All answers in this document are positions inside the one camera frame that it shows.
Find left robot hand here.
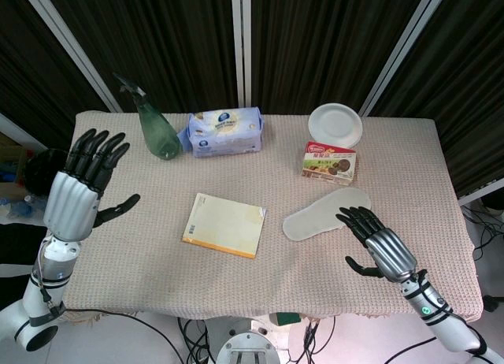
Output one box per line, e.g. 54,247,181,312
43,128,141,243

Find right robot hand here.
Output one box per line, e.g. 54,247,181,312
335,206,418,284

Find robot base column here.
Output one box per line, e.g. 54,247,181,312
215,315,283,364

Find white shoe insole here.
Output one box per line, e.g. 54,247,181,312
282,187,372,242

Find red cookie box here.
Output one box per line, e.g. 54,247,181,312
301,141,359,186

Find green spray bottle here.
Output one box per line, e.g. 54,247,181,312
113,72,183,161

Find white paper plate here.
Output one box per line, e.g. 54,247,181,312
307,102,364,149

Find beige woven tablecloth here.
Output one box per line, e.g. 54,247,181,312
61,110,484,323

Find yellow book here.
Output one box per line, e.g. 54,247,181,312
181,192,268,260

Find blue tissue pack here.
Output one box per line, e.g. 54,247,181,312
176,106,265,158

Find black cable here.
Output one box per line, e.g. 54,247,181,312
62,307,190,364

